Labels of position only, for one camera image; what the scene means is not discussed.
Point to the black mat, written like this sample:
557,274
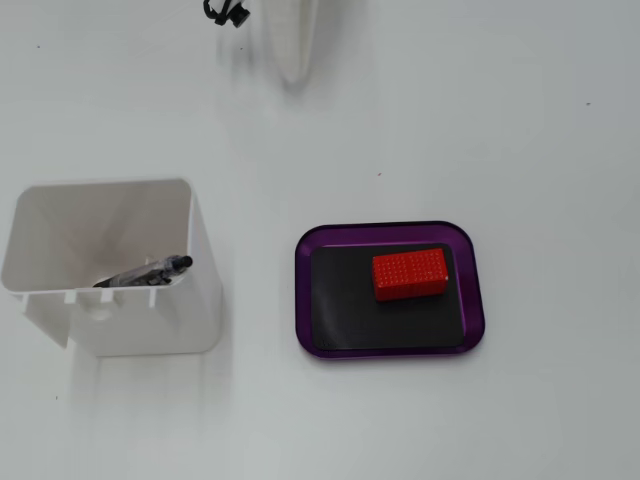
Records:
350,310

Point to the red perforated block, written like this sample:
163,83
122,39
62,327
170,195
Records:
410,275

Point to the purple metal tray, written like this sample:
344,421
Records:
472,300

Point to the white moving gripper jaw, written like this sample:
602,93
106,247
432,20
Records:
292,40

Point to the black clear retractable pen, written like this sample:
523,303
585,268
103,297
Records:
145,273

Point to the white plastic pen holder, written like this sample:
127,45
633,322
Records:
150,325

